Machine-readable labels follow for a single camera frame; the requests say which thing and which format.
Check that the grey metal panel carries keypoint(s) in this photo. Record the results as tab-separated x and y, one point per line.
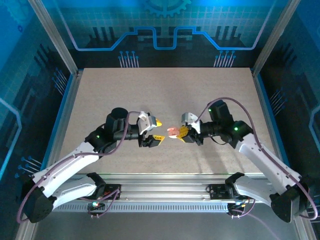
162	227

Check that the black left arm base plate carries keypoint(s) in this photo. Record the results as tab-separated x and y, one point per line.
112	190

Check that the aluminium side rail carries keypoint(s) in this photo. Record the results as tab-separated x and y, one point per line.
265	110
67	110

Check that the aluminium frame post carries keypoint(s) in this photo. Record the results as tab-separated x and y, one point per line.
53	37
275	35

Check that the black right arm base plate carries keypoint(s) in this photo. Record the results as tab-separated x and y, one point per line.
217	191

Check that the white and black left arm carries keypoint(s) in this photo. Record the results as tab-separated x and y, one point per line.
65	165

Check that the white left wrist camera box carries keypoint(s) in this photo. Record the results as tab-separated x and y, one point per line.
146	122

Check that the aluminium mounting rail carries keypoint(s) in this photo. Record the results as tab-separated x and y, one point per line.
162	187

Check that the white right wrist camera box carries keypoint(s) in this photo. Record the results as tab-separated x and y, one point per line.
190	117

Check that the pink earbud charging case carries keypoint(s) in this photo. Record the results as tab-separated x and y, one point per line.
172	132

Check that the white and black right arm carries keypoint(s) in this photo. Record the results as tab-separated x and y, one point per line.
265	160

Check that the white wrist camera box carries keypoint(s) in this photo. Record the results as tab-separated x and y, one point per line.
190	117
146	122

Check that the small controller board green light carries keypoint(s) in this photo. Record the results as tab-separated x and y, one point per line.
95	204

